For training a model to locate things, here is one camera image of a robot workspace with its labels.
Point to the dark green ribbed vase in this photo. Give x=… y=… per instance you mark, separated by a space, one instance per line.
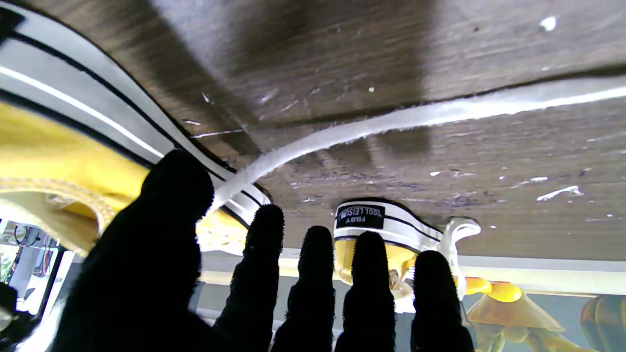
x=606 y=320

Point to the yellow oval fruit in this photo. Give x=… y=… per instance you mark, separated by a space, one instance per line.
x=474 y=285
x=503 y=292

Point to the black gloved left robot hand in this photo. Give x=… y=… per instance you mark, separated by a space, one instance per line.
x=146 y=274

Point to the orange canvas sneaker with laces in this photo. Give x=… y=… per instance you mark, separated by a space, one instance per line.
x=381 y=220

